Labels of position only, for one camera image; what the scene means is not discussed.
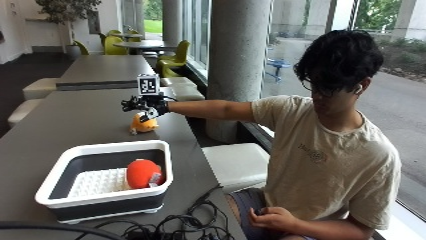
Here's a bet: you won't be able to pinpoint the yellow orange soft toy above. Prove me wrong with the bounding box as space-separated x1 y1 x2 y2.
127 112 159 136

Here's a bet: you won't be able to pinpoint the dark shorts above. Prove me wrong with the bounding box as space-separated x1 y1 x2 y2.
229 188 316 240

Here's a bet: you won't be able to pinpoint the white marker cube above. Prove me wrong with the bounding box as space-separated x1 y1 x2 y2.
135 73 161 97

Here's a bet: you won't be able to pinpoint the white cushioned stool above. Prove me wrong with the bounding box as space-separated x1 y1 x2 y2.
6 98 44 129
201 142 271 195
169 84 206 102
21 77 61 101
159 76 197 88

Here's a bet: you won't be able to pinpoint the long grey table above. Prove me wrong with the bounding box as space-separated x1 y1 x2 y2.
54 54 157 92

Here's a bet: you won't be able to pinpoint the green plastic chair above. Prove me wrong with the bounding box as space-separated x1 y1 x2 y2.
102 35 130 56
155 39 191 65
159 62 183 79
72 39 90 56

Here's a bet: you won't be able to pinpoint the red orange soft toy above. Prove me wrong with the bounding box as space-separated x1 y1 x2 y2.
125 158 165 190

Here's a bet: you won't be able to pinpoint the round grey table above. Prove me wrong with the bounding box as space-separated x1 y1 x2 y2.
113 39 167 55
109 32 145 42

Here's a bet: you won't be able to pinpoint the beige t-shirt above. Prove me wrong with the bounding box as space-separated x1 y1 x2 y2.
250 95 403 231

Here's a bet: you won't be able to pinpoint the the person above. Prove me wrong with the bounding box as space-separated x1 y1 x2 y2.
119 29 403 240

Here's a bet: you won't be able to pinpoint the grey concrete pillar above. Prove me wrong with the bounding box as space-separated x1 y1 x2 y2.
203 0 273 144
161 0 185 48

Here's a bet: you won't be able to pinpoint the white and grey basin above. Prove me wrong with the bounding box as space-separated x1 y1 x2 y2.
34 139 174 225

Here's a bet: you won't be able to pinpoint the potted indoor tree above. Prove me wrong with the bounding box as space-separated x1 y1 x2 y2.
34 0 102 60

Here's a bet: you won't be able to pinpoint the blue outdoor seat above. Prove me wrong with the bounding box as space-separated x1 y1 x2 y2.
265 57 292 84

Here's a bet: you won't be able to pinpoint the dark-framed glasses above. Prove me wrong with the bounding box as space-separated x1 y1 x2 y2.
299 77 338 98

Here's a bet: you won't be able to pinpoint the black cable bundle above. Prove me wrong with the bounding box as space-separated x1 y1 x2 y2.
93 185 237 240

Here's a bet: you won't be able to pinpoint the thick black cable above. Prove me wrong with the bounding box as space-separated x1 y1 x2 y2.
0 220 127 240

